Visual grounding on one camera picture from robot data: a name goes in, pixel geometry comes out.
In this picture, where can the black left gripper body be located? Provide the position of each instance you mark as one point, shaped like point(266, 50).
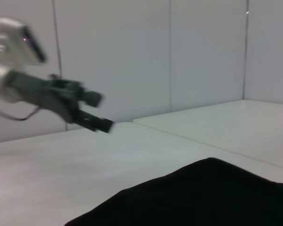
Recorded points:
point(42, 94)

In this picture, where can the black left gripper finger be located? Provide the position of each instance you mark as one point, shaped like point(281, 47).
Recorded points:
point(92, 97)
point(96, 122)

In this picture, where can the black t-shirt with FREE print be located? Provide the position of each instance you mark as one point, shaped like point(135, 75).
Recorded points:
point(202, 200)

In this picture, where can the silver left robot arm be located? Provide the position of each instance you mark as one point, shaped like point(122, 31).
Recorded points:
point(0, 81)

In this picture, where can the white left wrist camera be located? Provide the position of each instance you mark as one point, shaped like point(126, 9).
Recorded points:
point(21, 42)

